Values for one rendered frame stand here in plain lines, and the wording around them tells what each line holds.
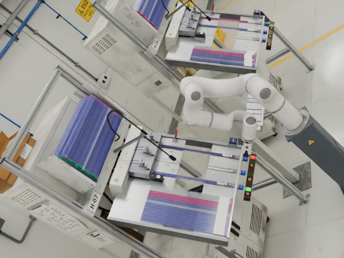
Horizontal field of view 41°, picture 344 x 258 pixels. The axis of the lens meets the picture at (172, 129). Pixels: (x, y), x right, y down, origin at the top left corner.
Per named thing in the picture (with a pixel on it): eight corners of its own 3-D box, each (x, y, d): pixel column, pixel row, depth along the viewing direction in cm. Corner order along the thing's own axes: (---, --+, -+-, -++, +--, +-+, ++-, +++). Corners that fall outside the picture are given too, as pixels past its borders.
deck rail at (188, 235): (228, 243, 259) (228, 238, 254) (227, 246, 258) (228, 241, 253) (109, 221, 271) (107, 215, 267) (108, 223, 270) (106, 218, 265)
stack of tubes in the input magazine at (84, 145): (123, 116, 297) (90, 91, 286) (97, 179, 265) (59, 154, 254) (111, 123, 306) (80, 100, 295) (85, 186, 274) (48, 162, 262)
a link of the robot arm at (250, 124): (240, 129, 277) (242, 141, 271) (242, 114, 267) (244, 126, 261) (254, 128, 277) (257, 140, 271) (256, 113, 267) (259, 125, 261)
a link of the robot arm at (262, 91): (280, 93, 271) (254, 69, 261) (293, 105, 254) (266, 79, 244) (265, 108, 273) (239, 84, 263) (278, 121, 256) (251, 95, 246)
